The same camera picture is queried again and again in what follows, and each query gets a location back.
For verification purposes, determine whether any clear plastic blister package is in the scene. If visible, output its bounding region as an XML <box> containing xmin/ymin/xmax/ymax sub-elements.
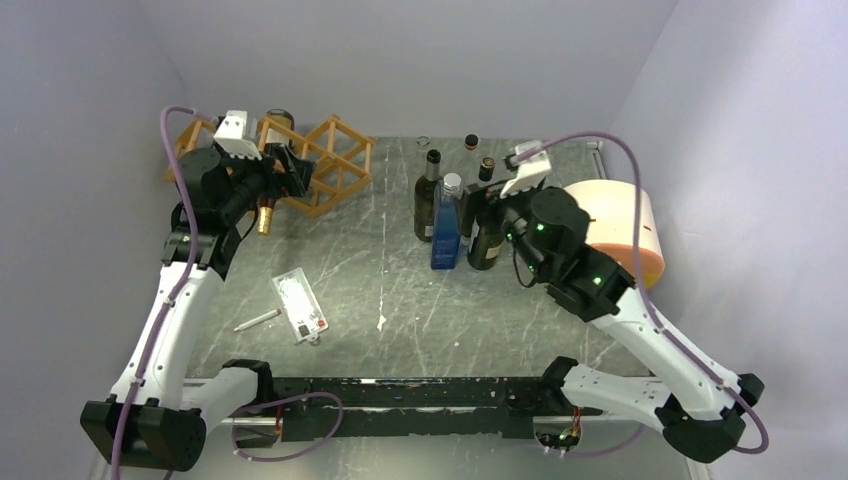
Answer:
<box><xmin>270</xmin><ymin>267</ymin><xmax>329</xmax><ymax>346</ymax></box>

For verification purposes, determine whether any red wine bottle gold cap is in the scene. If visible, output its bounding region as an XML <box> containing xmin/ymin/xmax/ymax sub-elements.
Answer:
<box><xmin>257</xmin><ymin>109</ymin><xmax>294</xmax><ymax>236</ymax></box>

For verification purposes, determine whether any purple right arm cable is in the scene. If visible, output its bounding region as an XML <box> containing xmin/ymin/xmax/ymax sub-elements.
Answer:
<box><xmin>513</xmin><ymin>131</ymin><xmax>771</xmax><ymax>456</ymax></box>

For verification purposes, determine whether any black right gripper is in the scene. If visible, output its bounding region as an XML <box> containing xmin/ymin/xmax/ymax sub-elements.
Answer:
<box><xmin>451</xmin><ymin>173</ymin><xmax>551</xmax><ymax>278</ymax></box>

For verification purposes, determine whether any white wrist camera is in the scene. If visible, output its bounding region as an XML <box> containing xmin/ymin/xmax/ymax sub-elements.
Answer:
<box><xmin>213</xmin><ymin>110</ymin><xmax>262</xmax><ymax>160</ymax></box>
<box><xmin>499</xmin><ymin>140</ymin><xmax>552</xmax><ymax>199</ymax></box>

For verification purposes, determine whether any white pink marker pen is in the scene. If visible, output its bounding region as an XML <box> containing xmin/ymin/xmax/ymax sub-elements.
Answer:
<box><xmin>233</xmin><ymin>308</ymin><xmax>282</xmax><ymax>332</ymax></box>

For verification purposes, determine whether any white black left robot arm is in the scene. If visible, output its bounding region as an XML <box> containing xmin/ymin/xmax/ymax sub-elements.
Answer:
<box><xmin>80</xmin><ymin>144</ymin><xmax>316</xmax><ymax>472</ymax></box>

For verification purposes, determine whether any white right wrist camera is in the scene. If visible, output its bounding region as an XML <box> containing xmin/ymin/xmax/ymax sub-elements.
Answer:
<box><xmin>499</xmin><ymin>140</ymin><xmax>552</xmax><ymax>199</ymax></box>

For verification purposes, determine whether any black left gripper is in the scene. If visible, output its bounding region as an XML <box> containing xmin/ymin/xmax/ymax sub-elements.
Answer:
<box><xmin>217</xmin><ymin>142</ymin><xmax>316</xmax><ymax>223</ymax></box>

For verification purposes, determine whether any clear round glass bottle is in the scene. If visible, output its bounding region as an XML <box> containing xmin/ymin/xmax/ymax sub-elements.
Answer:
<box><xmin>459</xmin><ymin>134</ymin><xmax>479</xmax><ymax>182</ymax></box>

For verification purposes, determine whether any dark bottle silver cap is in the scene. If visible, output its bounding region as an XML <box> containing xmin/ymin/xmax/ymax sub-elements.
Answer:
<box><xmin>413</xmin><ymin>149</ymin><xmax>441</xmax><ymax>242</ymax></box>

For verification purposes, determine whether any clear whisky bottle black label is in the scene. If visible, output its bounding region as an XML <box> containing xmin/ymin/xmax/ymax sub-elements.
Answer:
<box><xmin>477</xmin><ymin>157</ymin><xmax>496</xmax><ymax>185</ymax></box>

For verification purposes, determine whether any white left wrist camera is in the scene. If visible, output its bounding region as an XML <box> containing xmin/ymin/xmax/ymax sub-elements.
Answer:
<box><xmin>213</xmin><ymin>110</ymin><xmax>262</xmax><ymax>160</ymax></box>

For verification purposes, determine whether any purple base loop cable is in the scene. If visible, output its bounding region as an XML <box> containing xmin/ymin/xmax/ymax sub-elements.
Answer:
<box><xmin>230</xmin><ymin>392</ymin><xmax>346</xmax><ymax>464</ymax></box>

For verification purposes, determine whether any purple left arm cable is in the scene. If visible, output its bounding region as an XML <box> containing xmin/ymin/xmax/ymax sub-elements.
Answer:
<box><xmin>109</xmin><ymin>105</ymin><xmax>200</xmax><ymax>480</ymax></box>

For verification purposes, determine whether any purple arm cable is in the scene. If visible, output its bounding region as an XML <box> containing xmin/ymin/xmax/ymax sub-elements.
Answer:
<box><xmin>109</xmin><ymin>105</ymin><xmax>200</xmax><ymax>480</ymax></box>
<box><xmin>513</xmin><ymin>131</ymin><xmax>771</xmax><ymax>456</ymax></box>

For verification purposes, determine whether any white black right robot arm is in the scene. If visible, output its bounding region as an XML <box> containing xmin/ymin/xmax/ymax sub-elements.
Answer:
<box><xmin>463</xmin><ymin>182</ymin><xmax>764</xmax><ymax>464</ymax></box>

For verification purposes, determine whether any cream orange cylindrical drawer box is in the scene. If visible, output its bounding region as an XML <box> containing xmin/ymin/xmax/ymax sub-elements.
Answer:
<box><xmin>564</xmin><ymin>179</ymin><xmax>665</xmax><ymax>289</ymax></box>

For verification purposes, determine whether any wooden wine rack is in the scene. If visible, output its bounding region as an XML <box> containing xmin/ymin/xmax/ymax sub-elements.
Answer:
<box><xmin>159</xmin><ymin>107</ymin><xmax>375</xmax><ymax>227</ymax></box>

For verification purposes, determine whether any blue labelled clear bottle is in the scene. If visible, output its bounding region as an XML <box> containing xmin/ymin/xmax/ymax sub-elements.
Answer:
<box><xmin>430</xmin><ymin>173</ymin><xmax>462</xmax><ymax>270</ymax></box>

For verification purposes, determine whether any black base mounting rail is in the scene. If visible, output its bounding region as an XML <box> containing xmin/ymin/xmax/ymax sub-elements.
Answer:
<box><xmin>218</xmin><ymin>357</ymin><xmax>604</xmax><ymax>444</ymax></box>

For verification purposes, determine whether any dark green wine bottle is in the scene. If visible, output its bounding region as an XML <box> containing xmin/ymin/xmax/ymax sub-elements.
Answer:
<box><xmin>467</xmin><ymin>211</ymin><xmax>504</xmax><ymax>271</ymax></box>

